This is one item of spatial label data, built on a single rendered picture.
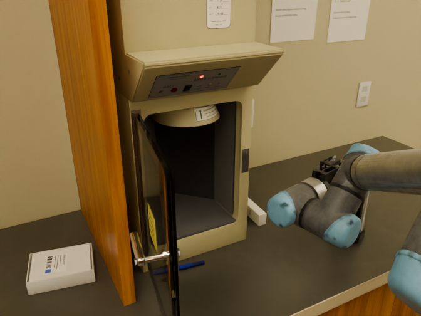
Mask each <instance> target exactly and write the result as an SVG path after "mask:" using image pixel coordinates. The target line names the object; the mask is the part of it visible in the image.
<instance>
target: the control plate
mask: <svg viewBox="0 0 421 316"><path fill-rule="evenodd" d="M239 69H240V66H237V67H230V68H220V69H214V70H204V71H193V72H187V73H177V74H171V75H160V76H156V79H155V81H154V84H153V87H152V89H151V91H150V95H149V96H148V99H149V98H158V97H166V96H172V95H180V94H185V93H194V92H203V91H208V90H216V89H221V88H227V86H228V84H229V83H230V82H231V80H232V79H233V78H234V76H235V74H236V73H237V71H238V70H239ZM218 73H222V75H220V76H217V74H218ZM201 75H204V77H203V78H199V77H200V76H201ZM219 82H221V85H217V83H219ZM210 83H211V86H207V85H208V84H210ZM186 85H192V87H191V89H190V90H189V91H184V92H183V90H184V88H185V86H186ZM198 85H202V86H201V88H199V87H198ZM173 88H177V91H176V92H171V89H173ZM160 90H163V92H162V93H159V91H160Z"/></svg>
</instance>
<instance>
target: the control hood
mask: <svg viewBox="0 0 421 316"><path fill-rule="evenodd" d="M283 53H284V50H283V48H278V47H275V46H270V45H265V44H262V43H258V42H247V43H233V44H225V45H211V46H197V47H189V48H175V49H167V50H153V51H139V52H131V53H127V54H126V55H125V61H126V69H127V83H128V97H129V100H131V101H132V102H142V101H147V100H155V99H160V98H169V97H177V96H182V95H190V94H195V93H204V92H213V91H218V90H226V89H231V88H239V87H248V86H253V85H258V84H260V82H261V81H262V79H263V78H264V77H265V76H266V75H267V74H268V72H269V71H270V69H271V68H272V67H273V66H274V65H275V63H276V62H277V61H278V60H279V59H280V57H281V56H282V55H283ZM237 66H240V69H239V70H238V71H237V73H236V74H235V76H234V78H233V79H232V80H231V82H230V83H229V84H228V86H227V88H221V89H216V90H208V91H203V92H194V93H185V94H180V95H172V96H166V97H158V98H149V99H148V96H149V95H150V91H151V89H152V87H153V84H154V81H155V79H156V76H160V75H171V74H177V73H187V72H193V71H204V70H214V69H220V68H230V67H237Z"/></svg>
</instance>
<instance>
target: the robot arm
mask: <svg viewBox="0 0 421 316"><path fill-rule="evenodd" d="M326 160H328V162H324V161H326ZM340 161H341V160H340V159H337V158H336V156H334V158H333V159H332V156H330V157H328V158H326V159H324V160H322V161H320V169H313V172H312V177H310V178H307V179H305V180H303V181H301V182H299V183H297V184H295V185H293V186H291V187H289V188H287V189H285V190H283V191H280V192H278V193H277V194H276V195H274V196H273V197H272V198H271V199H270V200H269V201H268V203H267V206H266V207H267V213H268V216H269V218H270V220H271V221H272V222H273V223H274V224H275V225H276V226H279V227H281V228H285V227H288V226H291V225H293V224H295V225H296V226H298V227H300V228H303V229H305V230H306V231H309V232H310V233H313V234H314V235H316V236H318V237H320V238H321V239H323V240H324V241H325V242H329V243H331V244H333V245H335V246H337V247H339V248H347V247H349V246H351V245H352V244H353V243H354V242H355V240H356V239H357V237H358V235H359V231H360V230H361V220H360V218H358V217H357V216H356V215H355V214H356V212H357V211H358V208H359V207H360V204H361V203H362V201H363V199H364V197H365V195H366V193H367V192H368V191H381V192H394V193H401V194H414V195H421V149H409V150H398V151H391V152H379V151H378V150H376V149H374V148H373V147H370V146H368V145H365V144H353V145H352V146H351V147H350V149H349V151H348V152H347V153H346V154H345V156H344V158H343V162H340ZM387 281H388V287H389V289H390V290H391V292H392V293H393V294H394V295H395V296H396V297H397V298H398V299H399V300H401V301H402V302H403V303H404V304H405V305H407V306H408V307H410V308H411V309H412V310H413V311H415V312H416V313H418V314H419V315H420V316H421V210H420V212H419V214H418V216H417V218H416V220H415V222H414V224H413V226H412V228H411V230H410V231H409V233H408V235H407V237H406V239H405V241H404V243H403V245H402V247H401V249H400V250H398V251H397V253H396V254H395V261H394V263H393V265H392V268H391V270H390V272H389V274H388V278H387Z"/></svg>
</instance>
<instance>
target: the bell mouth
mask: <svg viewBox="0 0 421 316"><path fill-rule="evenodd" d="M219 117H220V114H219V112H218V110H217V107H216V105H215V104H213V105H206V106H201V107H194V108H186V109H182V110H174V111H169V112H162V113H154V114H153V115H152V118H153V119H154V120H155V121H156V122H157V123H159V124H162V125H166V126H171V127H198V126H203V125H207V124H211V123H212V122H215V121H216V120H217V119H218V118H219Z"/></svg>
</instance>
